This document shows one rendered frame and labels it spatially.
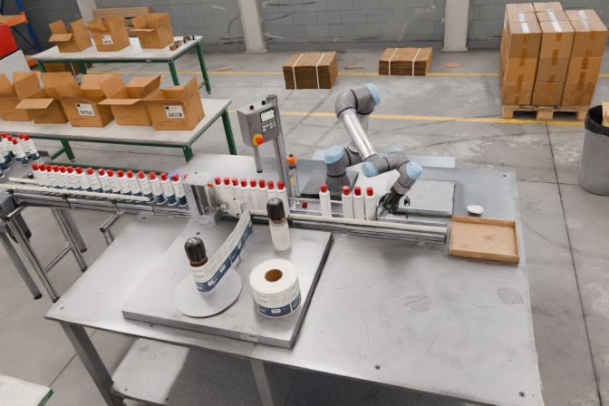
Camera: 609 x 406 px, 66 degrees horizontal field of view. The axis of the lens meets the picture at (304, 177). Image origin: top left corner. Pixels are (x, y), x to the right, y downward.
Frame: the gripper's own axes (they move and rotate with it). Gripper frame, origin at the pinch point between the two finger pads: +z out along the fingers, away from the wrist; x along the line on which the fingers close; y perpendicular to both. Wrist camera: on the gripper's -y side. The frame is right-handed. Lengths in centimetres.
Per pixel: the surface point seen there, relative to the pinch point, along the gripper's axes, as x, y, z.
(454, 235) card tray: 36.2, -1.1, -9.4
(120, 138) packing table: -189, -90, 127
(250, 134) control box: -76, 1, -6
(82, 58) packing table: -360, -287, 228
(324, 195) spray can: -28.8, 2.4, 4.5
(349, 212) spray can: -13.8, 3.0, 6.3
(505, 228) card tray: 57, -10, -21
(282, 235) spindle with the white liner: -39, 32, 14
